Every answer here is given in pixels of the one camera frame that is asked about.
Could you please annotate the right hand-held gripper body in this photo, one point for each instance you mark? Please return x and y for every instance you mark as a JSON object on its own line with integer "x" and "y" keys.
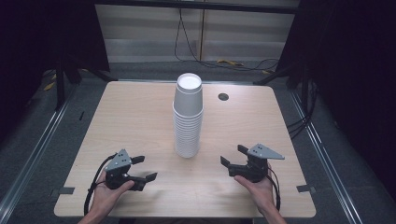
{"x": 257, "y": 168}

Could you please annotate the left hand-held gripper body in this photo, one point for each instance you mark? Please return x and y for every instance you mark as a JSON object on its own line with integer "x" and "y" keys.
{"x": 117, "y": 162}

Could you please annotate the stack of white paper cups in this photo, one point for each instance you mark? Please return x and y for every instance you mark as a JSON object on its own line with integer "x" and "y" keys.
{"x": 186, "y": 137}

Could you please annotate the person's right hand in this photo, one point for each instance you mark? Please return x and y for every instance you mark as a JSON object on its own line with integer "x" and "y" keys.
{"x": 261, "y": 193}

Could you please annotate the person's left hand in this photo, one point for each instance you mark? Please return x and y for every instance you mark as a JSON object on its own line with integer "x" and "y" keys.
{"x": 104, "y": 196}

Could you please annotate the grey tape strip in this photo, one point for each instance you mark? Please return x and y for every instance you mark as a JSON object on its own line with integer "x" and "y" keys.
{"x": 66, "y": 190}
{"x": 305, "y": 188}

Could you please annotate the round grey table grommet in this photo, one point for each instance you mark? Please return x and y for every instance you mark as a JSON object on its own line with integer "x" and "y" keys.
{"x": 223, "y": 96}

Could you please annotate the black metal stand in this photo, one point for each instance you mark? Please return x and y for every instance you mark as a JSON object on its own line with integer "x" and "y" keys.
{"x": 59, "y": 84}
{"x": 280, "y": 74}

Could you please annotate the yellow floor tape piece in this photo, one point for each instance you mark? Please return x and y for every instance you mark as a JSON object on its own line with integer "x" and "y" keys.
{"x": 229, "y": 62}
{"x": 49, "y": 86}

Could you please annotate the dark curtain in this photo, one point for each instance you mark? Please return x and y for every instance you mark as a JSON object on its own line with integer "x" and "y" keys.
{"x": 46, "y": 34}
{"x": 348, "y": 77}

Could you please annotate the metal floor rail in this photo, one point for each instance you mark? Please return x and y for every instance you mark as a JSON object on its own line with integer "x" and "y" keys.
{"x": 323, "y": 155}
{"x": 34, "y": 152}

